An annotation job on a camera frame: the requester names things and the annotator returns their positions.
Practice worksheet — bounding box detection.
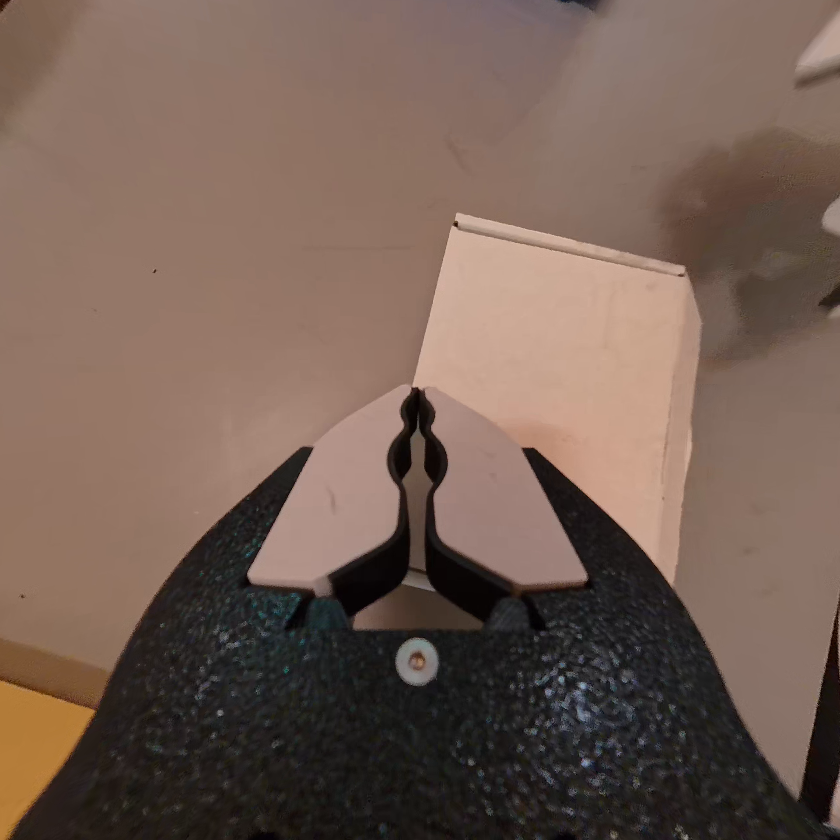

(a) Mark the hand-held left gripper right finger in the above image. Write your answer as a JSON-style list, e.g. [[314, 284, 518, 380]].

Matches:
[[418, 386, 589, 622]]

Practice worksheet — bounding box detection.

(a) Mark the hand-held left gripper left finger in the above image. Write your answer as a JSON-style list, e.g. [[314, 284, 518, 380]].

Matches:
[[246, 385, 421, 616]]

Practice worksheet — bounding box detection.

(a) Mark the white cardboard box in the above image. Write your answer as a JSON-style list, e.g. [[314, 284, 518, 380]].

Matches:
[[403, 212, 703, 588]]

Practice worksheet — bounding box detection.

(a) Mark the yellow plastic bin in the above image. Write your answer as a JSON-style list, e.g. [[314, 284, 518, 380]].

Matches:
[[0, 679, 101, 840]]

